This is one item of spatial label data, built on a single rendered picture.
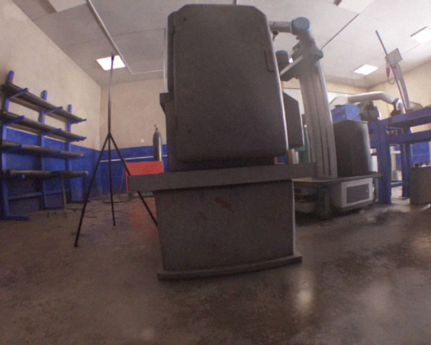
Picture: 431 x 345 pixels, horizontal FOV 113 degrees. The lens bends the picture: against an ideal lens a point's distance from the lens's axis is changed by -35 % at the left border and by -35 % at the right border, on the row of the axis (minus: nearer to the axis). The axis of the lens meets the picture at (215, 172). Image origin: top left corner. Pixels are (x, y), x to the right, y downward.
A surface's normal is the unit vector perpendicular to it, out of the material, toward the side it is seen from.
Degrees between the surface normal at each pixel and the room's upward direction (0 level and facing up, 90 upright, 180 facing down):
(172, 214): 90
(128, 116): 90
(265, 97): 90
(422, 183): 90
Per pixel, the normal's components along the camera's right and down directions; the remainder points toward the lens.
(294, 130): 0.10, 0.00
